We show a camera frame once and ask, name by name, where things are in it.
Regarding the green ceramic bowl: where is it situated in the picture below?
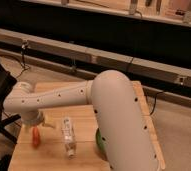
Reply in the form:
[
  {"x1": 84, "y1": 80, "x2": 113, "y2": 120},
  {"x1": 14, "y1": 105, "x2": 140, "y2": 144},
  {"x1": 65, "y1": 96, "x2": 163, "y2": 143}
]
[{"x1": 95, "y1": 128, "x2": 106, "y2": 155}]

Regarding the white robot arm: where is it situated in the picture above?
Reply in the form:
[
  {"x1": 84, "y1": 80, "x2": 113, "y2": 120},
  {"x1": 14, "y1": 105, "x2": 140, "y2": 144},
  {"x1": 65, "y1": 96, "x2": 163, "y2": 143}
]
[{"x1": 4, "y1": 70, "x2": 161, "y2": 171}]

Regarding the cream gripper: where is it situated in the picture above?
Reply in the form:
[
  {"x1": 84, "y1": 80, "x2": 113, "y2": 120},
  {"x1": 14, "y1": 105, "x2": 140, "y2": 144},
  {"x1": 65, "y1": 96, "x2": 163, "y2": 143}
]
[{"x1": 32, "y1": 112, "x2": 56, "y2": 131}]

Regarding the clear plastic bottle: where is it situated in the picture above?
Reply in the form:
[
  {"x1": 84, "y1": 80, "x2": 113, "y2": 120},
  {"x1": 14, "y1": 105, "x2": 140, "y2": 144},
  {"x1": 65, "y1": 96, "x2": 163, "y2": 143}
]
[{"x1": 61, "y1": 117, "x2": 76, "y2": 158}]

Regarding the black cable on floor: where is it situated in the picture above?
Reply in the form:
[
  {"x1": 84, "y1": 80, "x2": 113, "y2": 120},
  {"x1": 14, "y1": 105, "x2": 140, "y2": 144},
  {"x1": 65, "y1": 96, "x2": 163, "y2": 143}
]
[{"x1": 14, "y1": 39, "x2": 32, "y2": 80}]

